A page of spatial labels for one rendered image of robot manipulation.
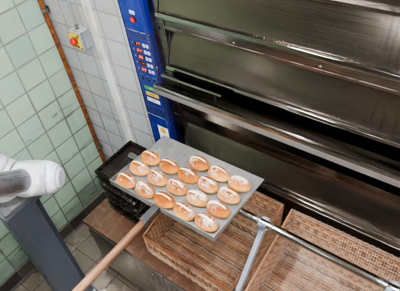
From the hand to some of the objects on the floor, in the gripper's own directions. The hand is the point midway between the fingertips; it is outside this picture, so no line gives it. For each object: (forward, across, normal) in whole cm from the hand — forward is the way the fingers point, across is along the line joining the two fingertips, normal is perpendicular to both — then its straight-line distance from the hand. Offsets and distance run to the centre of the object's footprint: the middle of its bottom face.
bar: (+30, +120, -107) cm, 164 cm away
